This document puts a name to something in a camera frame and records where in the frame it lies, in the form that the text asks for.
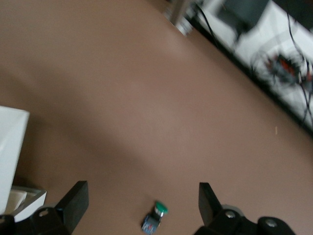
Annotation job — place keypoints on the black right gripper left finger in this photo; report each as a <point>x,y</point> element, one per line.
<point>73,203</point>

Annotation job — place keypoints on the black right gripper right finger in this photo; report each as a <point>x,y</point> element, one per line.
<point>210,208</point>

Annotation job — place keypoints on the green push button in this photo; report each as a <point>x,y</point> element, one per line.
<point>161,207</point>

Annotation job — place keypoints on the black equipment box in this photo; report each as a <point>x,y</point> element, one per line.
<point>240,12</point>

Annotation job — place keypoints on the camera mount post with bracket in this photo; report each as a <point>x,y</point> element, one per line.
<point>179,12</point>

